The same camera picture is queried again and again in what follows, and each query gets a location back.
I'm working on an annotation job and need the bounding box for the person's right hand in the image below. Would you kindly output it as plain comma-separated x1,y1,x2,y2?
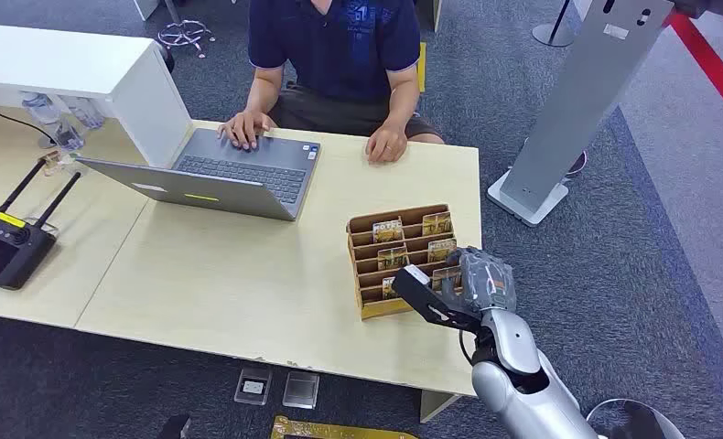
217,110,278,152

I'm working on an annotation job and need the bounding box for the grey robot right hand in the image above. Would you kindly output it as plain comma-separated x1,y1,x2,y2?
446,245,518,314

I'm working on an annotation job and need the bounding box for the person's left hand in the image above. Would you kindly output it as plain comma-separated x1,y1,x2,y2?
365,123,410,166

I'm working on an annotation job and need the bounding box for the person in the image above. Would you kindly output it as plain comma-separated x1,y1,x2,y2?
217,0,447,166

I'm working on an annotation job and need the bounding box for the wooden card holder box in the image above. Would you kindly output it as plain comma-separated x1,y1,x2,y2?
345,204,467,321

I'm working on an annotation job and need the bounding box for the grey open laptop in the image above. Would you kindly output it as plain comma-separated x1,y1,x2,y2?
76,127,322,222

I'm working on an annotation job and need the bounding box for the yellow strip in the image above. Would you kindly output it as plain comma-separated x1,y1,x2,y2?
416,41,428,94

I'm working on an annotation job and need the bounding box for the chrome chair base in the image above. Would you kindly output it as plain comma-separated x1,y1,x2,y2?
156,0,217,60

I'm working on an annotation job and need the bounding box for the desk leg panel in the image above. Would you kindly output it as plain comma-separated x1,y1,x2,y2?
419,389,463,424

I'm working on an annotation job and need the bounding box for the clear plastic water bottle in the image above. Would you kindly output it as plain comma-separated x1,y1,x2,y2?
64,96,105,131
21,91,63,126
53,117,86,152

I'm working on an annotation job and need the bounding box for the white desk shelf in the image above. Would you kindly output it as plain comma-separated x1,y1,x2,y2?
0,23,194,169

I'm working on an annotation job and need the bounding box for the small clear tape dispenser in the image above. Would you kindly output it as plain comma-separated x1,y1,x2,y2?
39,150,79,178

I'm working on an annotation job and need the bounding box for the grey kiosk stand white base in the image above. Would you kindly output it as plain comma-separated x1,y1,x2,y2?
487,0,678,229

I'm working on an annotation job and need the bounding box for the floor socket box closed lid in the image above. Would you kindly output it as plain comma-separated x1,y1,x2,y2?
282,370,321,410

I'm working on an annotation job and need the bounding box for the yellow floor plate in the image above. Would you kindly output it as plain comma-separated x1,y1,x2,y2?
269,414,420,439

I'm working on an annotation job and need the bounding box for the floor socket box with outlet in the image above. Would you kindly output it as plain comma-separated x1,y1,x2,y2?
233,368,274,406

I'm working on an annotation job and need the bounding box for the black remote controller with antennas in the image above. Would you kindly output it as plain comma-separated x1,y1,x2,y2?
0,158,83,291

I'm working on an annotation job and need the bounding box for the black object on floor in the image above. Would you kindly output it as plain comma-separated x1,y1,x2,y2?
156,413,193,439

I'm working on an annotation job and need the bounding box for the red barrier belt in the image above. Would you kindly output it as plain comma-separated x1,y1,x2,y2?
664,10,723,134

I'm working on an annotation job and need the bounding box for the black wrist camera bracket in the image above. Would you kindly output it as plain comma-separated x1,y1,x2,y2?
392,264,485,334

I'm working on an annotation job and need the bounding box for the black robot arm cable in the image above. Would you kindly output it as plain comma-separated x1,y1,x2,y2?
458,328,476,367

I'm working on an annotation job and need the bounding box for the grey stanchion post base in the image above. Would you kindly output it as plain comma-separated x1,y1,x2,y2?
531,0,576,48

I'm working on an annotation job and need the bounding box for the round robot base ring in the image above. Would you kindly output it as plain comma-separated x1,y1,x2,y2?
586,398,687,439

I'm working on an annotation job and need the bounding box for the black power cable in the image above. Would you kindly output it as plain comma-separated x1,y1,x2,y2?
0,100,57,145

